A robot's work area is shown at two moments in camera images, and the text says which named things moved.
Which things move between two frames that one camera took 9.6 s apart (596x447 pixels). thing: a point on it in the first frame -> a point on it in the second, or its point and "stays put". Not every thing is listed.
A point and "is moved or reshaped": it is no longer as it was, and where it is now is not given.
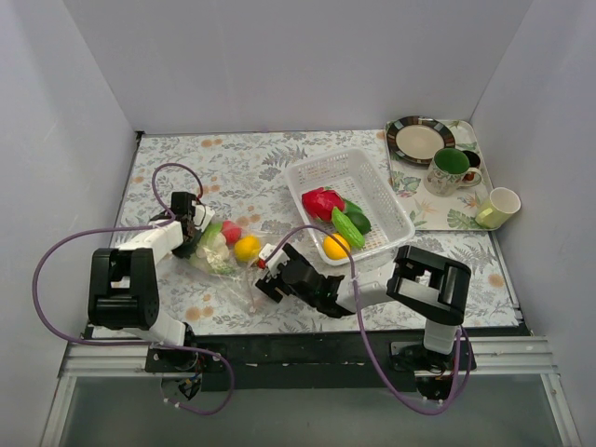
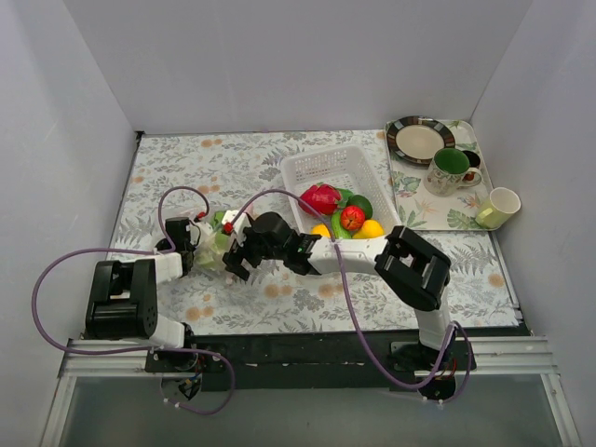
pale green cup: (503, 203) stays put
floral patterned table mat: (299, 232) stays put
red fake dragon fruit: (319, 203) stays put
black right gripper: (277, 279) -> (240, 254)
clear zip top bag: (226, 250) is moved or reshaped
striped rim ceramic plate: (415, 140) stays put
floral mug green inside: (448, 170) stays put
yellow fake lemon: (334, 250) is moved or reshaped
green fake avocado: (358, 216) -> (349, 198)
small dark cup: (474, 161) stays put
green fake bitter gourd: (354, 237) stays put
